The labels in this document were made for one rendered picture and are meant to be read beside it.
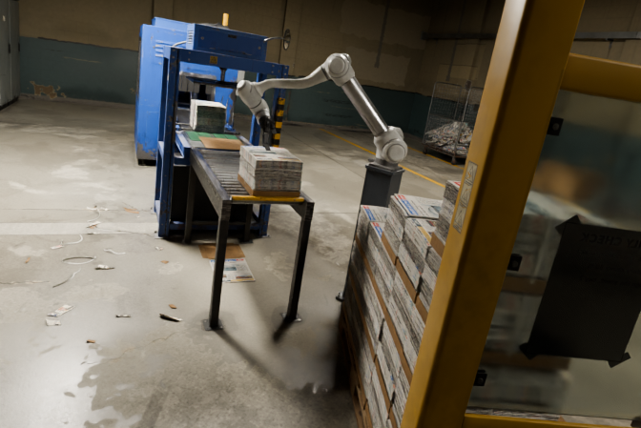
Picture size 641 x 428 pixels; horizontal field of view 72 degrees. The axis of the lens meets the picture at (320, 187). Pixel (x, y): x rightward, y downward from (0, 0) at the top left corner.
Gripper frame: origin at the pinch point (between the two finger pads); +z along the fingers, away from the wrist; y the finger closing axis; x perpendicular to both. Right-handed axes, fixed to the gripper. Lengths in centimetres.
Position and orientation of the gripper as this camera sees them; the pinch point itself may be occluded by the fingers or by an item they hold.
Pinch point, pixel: (271, 141)
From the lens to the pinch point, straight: 267.0
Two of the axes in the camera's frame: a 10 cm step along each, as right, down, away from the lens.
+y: -3.1, 7.1, 6.3
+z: 2.8, 7.0, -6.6
